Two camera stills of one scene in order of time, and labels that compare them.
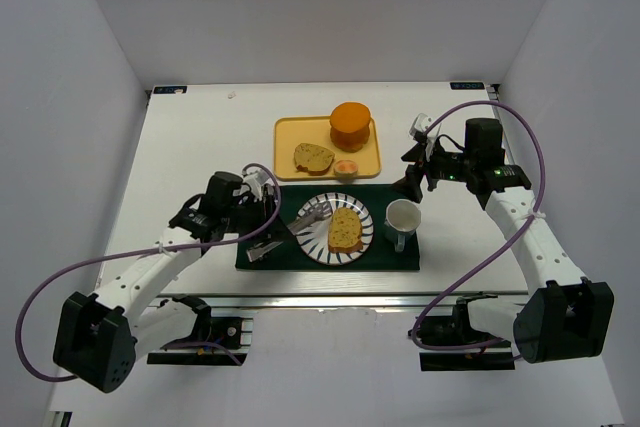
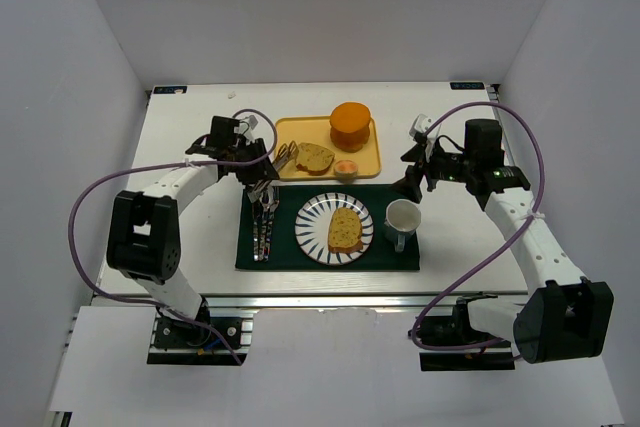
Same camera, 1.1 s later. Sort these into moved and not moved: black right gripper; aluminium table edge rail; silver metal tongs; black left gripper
Moved: silver metal tongs; black left gripper
Not moved: black right gripper; aluminium table edge rail
